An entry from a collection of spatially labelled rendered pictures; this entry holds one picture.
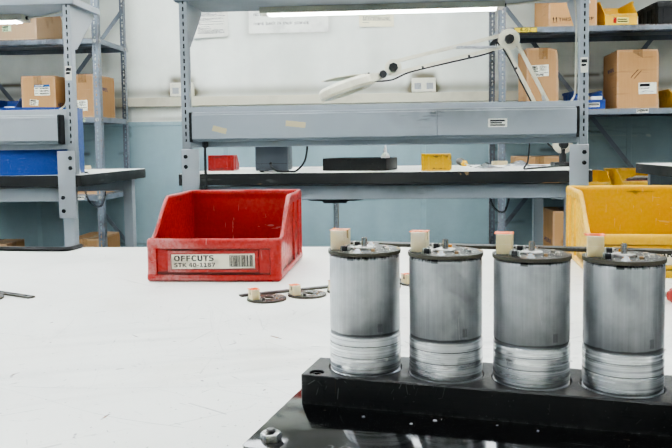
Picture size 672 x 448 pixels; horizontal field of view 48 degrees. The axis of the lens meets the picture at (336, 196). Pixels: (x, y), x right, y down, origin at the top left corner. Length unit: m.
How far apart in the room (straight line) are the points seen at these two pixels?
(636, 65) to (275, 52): 2.08
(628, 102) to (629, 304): 4.20
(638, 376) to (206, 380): 0.17
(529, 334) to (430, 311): 0.03
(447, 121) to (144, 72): 2.77
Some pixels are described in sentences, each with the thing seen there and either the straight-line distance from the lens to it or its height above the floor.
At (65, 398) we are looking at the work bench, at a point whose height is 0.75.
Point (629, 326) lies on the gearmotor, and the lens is 0.25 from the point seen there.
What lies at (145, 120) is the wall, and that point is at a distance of 4.93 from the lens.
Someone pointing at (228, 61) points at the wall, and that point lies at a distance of 4.81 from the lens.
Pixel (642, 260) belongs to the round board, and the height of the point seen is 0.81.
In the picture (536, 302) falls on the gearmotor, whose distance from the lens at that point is 0.25.
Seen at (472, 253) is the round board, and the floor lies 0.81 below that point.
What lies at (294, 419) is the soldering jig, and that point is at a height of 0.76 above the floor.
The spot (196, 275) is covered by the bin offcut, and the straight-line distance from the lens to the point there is 0.56.
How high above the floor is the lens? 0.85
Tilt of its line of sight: 4 degrees down
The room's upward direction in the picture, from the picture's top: 1 degrees counter-clockwise
